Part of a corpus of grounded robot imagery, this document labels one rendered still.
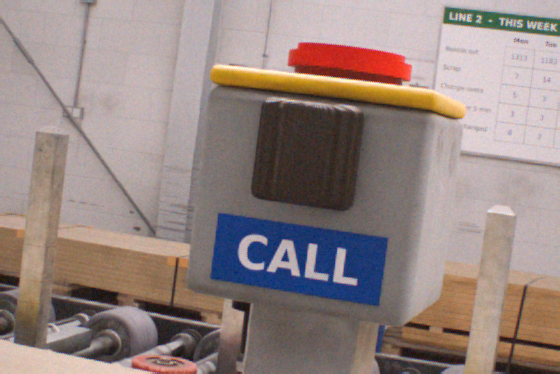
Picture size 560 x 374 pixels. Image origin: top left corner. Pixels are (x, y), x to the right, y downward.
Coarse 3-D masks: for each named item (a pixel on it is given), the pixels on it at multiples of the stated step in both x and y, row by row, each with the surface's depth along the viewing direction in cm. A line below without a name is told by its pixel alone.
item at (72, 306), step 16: (0, 288) 221; (16, 288) 220; (64, 304) 217; (80, 304) 216; (96, 304) 215; (160, 320) 211; (176, 320) 211; (160, 336) 211; (384, 368) 200; (400, 368) 199; (416, 368) 198; (432, 368) 198
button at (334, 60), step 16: (304, 48) 37; (320, 48) 36; (336, 48) 36; (352, 48) 36; (288, 64) 38; (304, 64) 37; (320, 64) 36; (336, 64) 36; (352, 64) 36; (368, 64) 36; (384, 64) 36; (400, 64) 37; (368, 80) 36; (384, 80) 37; (400, 80) 37
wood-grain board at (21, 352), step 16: (0, 352) 136; (16, 352) 137; (32, 352) 139; (48, 352) 140; (0, 368) 128; (16, 368) 129; (32, 368) 130; (48, 368) 131; (64, 368) 133; (80, 368) 134; (96, 368) 135; (112, 368) 136; (128, 368) 137
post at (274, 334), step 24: (264, 312) 37; (288, 312) 37; (264, 336) 37; (288, 336) 37; (312, 336) 37; (336, 336) 36; (360, 336) 37; (264, 360) 37; (288, 360) 37; (312, 360) 37; (336, 360) 36; (360, 360) 37
